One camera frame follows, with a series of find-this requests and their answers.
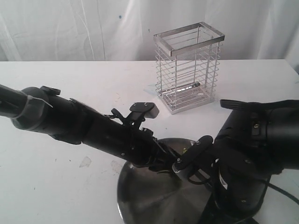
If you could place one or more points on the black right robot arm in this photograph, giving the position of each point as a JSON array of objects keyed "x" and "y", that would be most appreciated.
[{"x": 257, "y": 140}]

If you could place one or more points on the round steel plate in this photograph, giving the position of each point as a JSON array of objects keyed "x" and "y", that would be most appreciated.
[{"x": 162, "y": 197}]

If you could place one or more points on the wire metal utensil rack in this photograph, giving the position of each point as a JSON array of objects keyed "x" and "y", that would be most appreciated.
[{"x": 187, "y": 65}]

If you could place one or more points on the white backdrop curtain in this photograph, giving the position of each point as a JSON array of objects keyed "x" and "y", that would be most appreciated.
[{"x": 108, "y": 30}]

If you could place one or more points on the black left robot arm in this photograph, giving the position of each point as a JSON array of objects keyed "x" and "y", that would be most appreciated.
[{"x": 43, "y": 110}]

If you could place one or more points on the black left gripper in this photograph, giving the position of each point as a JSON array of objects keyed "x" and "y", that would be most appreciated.
[{"x": 146, "y": 151}]

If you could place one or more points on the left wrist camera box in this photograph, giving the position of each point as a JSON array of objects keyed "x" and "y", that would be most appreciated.
[{"x": 147, "y": 109}]

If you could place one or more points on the clear tape piece lower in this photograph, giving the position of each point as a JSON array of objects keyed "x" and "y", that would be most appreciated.
[{"x": 86, "y": 162}]

